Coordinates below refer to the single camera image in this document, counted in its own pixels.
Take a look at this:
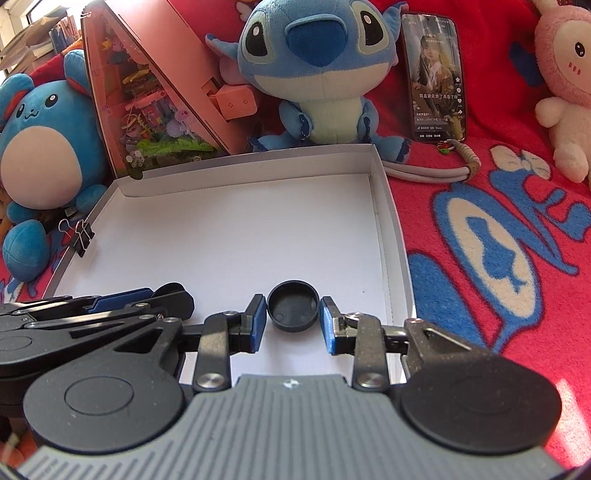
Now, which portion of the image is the phone wrist strap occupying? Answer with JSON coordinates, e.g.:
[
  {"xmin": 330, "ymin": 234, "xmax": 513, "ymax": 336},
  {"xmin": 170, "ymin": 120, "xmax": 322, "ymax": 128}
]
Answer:
[{"xmin": 382, "ymin": 140, "xmax": 482, "ymax": 185}]

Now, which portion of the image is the black binder clip on box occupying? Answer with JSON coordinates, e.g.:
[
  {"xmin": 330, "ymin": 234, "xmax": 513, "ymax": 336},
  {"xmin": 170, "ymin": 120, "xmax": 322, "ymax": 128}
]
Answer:
[{"xmin": 58, "ymin": 218, "xmax": 95, "ymax": 258}]

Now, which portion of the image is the smartphone with screen on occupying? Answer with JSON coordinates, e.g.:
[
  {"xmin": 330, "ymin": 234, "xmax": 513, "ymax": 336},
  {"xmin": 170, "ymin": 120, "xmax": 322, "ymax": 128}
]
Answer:
[{"xmin": 402, "ymin": 13, "xmax": 467, "ymax": 143}]

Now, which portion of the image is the row of books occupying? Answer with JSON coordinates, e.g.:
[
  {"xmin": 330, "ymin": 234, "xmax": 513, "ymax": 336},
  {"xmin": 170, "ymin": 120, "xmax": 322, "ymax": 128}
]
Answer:
[{"xmin": 0, "ymin": 8, "xmax": 80, "ymax": 75}]

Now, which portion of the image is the red cartoon blanket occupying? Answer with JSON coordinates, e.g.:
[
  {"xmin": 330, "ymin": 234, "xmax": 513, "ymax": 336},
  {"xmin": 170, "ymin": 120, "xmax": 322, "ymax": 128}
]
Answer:
[{"xmin": 21, "ymin": 1, "xmax": 590, "ymax": 479}]

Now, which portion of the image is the black round cap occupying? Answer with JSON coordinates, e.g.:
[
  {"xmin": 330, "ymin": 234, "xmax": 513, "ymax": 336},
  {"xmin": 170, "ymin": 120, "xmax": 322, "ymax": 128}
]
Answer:
[{"xmin": 266, "ymin": 280, "xmax": 320, "ymax": 333}]

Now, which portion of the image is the round blue plush toy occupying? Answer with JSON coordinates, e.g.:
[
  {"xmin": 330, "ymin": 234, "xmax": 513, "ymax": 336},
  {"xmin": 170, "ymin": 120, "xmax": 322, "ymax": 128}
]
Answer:
[{"xmin": 1, "ymin": 49, "xmax": 107, "ymax": 282}]

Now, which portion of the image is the pink bunny plush toy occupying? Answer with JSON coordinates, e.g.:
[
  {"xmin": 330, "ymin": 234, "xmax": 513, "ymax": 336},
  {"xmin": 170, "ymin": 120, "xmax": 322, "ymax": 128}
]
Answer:
[{"xmin": 534, "ymin": 1, "xmax": 591, "ymax": 183}]

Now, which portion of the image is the Stitch plush toy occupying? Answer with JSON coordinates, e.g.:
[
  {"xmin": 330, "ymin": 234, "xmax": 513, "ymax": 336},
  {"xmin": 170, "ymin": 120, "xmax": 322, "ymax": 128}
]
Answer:
[{"xmin": 206, "ymin": 0, "xmax": 411, "ymax": 163}]

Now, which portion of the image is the pink triangular toy house box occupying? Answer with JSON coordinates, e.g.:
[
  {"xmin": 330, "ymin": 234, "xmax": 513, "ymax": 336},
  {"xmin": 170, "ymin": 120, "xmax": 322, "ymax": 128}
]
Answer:
[{"xmin": 81, "ymin": 1, "xmax": 259, "ymax": 178}]

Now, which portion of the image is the white cardboard box tray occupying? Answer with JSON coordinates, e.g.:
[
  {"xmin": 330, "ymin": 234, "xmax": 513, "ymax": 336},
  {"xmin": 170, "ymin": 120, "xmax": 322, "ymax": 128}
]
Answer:
[{"xmin": 43, "ymin": 143, "xmax": 417, "ymax": 384}]

